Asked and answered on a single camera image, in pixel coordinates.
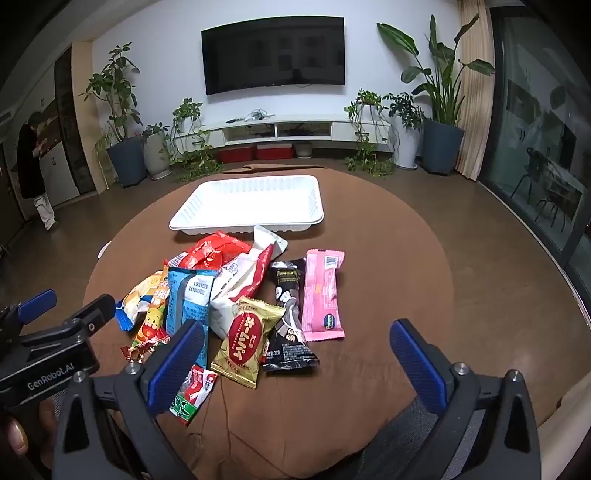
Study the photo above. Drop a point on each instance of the white and red snack bag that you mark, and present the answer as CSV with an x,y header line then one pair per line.
x,y
268,240

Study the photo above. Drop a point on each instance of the beige curtain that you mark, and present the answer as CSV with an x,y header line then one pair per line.
x,y
475,92

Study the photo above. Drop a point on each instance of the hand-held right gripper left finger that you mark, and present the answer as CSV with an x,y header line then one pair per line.
x,y
178,364

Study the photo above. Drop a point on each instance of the red storage box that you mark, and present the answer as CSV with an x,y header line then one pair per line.
x,y
274,151

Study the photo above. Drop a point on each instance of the gold packet with red oval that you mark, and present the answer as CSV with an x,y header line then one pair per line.
x,y
244,341

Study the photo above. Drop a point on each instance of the white television console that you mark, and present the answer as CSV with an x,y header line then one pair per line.
x,y
304,125

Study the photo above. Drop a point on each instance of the bushy tree in dark pot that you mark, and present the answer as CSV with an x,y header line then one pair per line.
x,y
127,161

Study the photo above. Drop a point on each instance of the trailing vine plant on stand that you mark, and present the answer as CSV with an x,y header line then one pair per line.
x,y
367,134

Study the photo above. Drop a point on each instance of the large-leaf plant in blue pot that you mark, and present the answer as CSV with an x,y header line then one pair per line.
x,y
442,145

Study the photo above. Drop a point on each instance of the green and red small packet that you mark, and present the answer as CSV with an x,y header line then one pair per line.
x,y
196,392

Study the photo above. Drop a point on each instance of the black patio chair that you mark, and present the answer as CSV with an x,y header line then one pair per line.
x,y
556,203

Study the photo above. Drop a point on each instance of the yellow green candy packet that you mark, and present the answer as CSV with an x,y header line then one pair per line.
x,y
152,323

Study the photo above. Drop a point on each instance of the plant in white pot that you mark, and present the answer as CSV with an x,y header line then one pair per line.
x,y
157,157
405,143

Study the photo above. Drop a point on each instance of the beige sofa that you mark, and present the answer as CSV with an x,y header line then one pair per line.
x,y
568,415

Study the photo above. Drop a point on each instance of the white packet with round logo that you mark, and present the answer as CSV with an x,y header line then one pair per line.
x,y
231,295

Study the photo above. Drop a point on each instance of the white plastic tray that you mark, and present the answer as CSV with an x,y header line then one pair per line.
x,y
249,203

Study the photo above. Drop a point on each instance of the pink snack packet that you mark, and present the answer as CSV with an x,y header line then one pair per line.
x,y
323,290

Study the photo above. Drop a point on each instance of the blue packet with yellow bread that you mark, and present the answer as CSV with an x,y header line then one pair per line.
x,y
136,300

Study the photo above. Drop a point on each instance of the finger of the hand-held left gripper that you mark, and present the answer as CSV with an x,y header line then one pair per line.
x,y
37,302
97,310

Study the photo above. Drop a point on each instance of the person's left hand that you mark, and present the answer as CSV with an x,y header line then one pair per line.
x,y
14,436

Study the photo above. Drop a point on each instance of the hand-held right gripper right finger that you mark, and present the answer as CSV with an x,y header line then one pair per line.
x,y
418,364

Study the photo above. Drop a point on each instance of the wall-mounted black television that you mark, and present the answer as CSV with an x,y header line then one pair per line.
x,y
272,53

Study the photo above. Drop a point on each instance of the blue snack packet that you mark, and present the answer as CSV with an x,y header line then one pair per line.
x,y
189,295

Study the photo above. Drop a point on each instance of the white cabinet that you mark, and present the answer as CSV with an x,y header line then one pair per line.
x,y
60,175

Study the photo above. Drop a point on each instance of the black snack packet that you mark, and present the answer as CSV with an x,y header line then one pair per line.
x,y
288,323

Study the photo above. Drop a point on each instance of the brown foil candy packet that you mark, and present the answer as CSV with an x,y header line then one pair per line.
x,y
134,353

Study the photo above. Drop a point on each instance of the glass sliding door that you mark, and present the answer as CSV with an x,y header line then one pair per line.
x,y
531,115

